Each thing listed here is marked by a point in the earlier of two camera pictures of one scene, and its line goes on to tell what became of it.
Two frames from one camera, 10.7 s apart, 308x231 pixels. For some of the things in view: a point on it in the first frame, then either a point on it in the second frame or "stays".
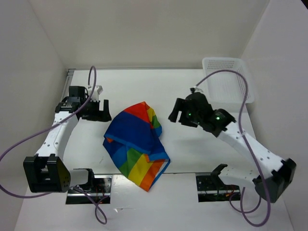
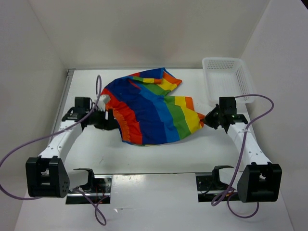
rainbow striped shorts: (132, 139) → (144, 115)
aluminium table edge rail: (65, 93) stays
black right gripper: (181, 105) → (208, 120)
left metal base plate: (101, 194) stays
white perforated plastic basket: (225, 87) stays
